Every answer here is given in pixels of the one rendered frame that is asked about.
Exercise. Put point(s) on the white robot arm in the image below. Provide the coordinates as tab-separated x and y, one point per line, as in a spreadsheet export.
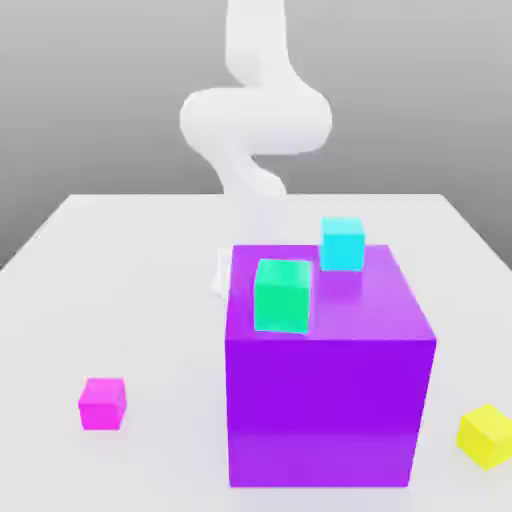
256	120

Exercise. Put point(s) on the small green cube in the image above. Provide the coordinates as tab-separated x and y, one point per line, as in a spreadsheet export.
282	300

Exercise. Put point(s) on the small cyan cube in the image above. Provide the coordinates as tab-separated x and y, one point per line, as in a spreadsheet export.
342	246

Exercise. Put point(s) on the small magenta cube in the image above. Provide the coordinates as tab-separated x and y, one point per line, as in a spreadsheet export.
102	406

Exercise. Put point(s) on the small yellow cube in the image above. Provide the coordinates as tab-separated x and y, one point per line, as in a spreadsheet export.
486	438

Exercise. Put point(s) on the large purple box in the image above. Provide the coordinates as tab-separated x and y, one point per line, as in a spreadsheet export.
328	400

